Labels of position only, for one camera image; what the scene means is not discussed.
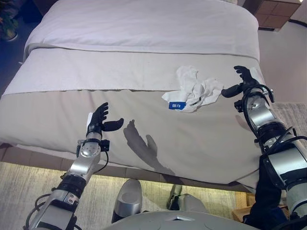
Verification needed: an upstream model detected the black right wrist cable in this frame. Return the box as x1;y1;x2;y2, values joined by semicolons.
242;85;275;106

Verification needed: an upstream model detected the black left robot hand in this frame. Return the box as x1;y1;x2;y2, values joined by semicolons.
86;102;125;134

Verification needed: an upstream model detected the blue hang tag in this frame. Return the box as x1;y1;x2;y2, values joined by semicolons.
168;102;187;110

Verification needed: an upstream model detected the beige bed runner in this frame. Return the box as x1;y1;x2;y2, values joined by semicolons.
0;68;267;190

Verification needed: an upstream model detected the beige upholstered bed frame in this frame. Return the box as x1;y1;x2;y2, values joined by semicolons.
0;142;254;194

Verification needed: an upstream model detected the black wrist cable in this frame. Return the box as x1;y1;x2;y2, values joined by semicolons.
242;85;275;106
92;150;110;173

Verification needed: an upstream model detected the white t-shirt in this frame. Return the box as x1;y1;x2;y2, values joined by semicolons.
161;65;224;114

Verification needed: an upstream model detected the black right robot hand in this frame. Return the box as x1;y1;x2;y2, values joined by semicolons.
221;65;262;98

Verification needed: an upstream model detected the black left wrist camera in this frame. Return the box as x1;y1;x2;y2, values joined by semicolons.
99;140;111;152

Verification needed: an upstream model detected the brown wooden nightstand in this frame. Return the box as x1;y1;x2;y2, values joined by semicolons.
254;0;302;31

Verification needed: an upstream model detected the grey robot torso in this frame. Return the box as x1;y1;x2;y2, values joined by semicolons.
103;210;247;230

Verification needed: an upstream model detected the robot leg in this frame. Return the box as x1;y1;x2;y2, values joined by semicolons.
166;184;213;214
111;179;144;223

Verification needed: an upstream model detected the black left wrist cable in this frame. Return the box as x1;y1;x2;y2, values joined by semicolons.
92;150;110;173

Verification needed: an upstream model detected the robot left leg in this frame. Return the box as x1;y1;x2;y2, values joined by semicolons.
111;179;144;223

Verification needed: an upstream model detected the potted green plant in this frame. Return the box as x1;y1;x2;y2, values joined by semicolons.
0;0;20;42

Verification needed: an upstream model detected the white duvet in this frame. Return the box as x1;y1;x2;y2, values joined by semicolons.
1;0;262;96

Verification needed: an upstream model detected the robot right leg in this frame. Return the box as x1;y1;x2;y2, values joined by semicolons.
166;184;213;214

